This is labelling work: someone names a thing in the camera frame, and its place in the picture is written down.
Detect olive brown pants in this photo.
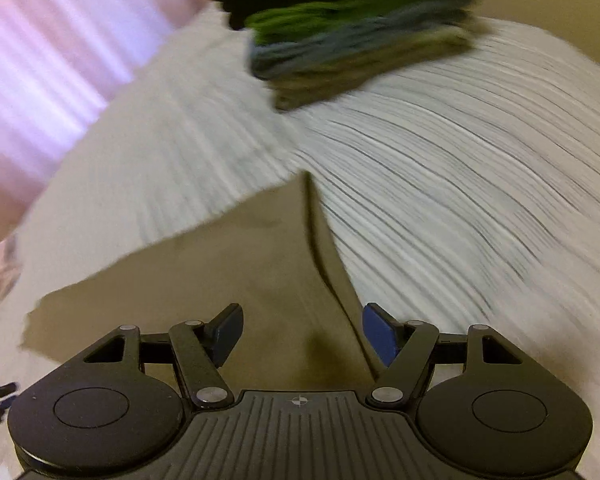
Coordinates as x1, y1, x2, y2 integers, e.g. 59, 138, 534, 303
22, 172, 384, 391

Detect stack of folded clothes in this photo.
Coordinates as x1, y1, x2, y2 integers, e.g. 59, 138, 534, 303
213, 0, 479, 112

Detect striped grey bed quilt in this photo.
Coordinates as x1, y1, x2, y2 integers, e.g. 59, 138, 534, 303
0, 10, 600, 479

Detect pink curtain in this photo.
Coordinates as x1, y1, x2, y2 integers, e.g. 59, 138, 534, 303
0, 0, 207, 241

